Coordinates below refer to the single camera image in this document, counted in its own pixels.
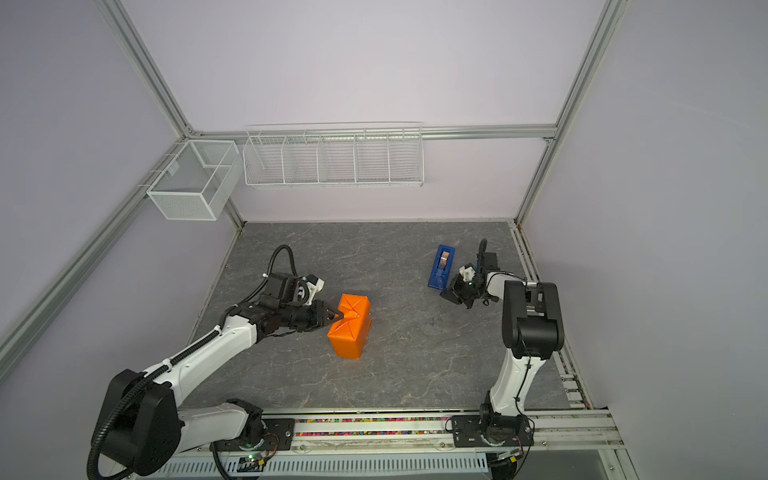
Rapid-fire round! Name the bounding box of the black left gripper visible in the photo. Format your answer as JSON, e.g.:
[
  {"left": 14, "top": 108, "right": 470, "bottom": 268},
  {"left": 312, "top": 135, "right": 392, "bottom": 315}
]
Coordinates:
[{"left": 280, "top": 300, "right": 343, "bottom": 333}]

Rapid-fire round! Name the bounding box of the orange wrapping paper sheet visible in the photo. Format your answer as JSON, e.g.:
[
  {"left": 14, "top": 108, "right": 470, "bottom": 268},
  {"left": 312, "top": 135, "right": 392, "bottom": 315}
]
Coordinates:
[{"left": 327, "top": 294, "right": 371, "bottom": 360}]

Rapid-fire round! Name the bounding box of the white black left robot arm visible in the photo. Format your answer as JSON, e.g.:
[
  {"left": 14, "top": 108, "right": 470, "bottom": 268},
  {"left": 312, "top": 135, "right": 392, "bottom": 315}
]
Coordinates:
[{"left": 86, "top": 265, "right": 344, "bottom": 479}]

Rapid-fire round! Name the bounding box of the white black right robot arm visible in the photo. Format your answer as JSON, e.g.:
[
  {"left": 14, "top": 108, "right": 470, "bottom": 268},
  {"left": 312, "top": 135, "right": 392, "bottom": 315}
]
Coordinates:
[{"left": 433, "top": 239, "right": 565, "bottom": 439}]

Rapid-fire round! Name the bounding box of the blue tape dispenser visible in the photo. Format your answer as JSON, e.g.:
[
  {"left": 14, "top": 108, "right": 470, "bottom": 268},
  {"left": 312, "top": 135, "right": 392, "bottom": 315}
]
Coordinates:
[{"left": 428, "top": 244, "right": 455, "bottom": 291}]

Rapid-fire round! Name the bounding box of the white mesh side basket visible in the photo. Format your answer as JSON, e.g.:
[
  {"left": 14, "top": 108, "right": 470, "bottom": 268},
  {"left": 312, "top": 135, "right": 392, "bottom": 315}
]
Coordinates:
[{"left": 147, "top": 140, "right": 244, "bottom": 221}]

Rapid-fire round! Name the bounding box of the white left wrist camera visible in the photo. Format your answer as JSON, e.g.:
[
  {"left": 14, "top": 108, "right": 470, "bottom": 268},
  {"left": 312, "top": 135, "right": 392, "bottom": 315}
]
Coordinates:
[{"left": 297, "top": 274, "right": 325, "bottom": 305}]

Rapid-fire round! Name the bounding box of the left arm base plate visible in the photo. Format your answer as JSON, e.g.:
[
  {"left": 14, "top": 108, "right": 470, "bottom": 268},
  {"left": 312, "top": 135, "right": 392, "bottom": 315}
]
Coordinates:
[{"left": 214, "top": 417, "right": 296, "bottom": 453}]

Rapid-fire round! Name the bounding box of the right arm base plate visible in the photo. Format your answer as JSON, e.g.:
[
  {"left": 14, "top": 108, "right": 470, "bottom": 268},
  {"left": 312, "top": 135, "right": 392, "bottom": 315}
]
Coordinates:
[{"left": 447, "top": 414, "right": 535, "bottom": 448}]

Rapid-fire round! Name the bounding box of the white wire wall shelf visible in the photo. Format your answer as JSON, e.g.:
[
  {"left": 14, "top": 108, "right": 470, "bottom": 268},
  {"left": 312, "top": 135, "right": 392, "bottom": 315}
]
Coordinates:
[{"left": 243, "top": 122, "right": 425, "bottom": 187}]

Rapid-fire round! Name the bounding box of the white vented cable duct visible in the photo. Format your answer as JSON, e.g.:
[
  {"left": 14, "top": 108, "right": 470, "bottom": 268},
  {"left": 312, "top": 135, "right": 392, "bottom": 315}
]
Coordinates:
[{"left": 134, "top": 452, "right": 490, "bottom": 479}]

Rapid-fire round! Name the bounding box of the aluminium front rail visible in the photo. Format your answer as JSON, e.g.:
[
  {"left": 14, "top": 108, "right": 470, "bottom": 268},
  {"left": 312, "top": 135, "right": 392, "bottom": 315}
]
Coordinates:
[{"left": 119, "top": 409, "right": 625, "bottom": 460}]

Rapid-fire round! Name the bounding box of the aluminium corner frame post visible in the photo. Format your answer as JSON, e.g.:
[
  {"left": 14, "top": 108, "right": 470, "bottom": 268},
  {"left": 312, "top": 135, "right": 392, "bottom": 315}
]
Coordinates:
[{"left": 94, "top": 0, "right": 196, "bottom": 138}]

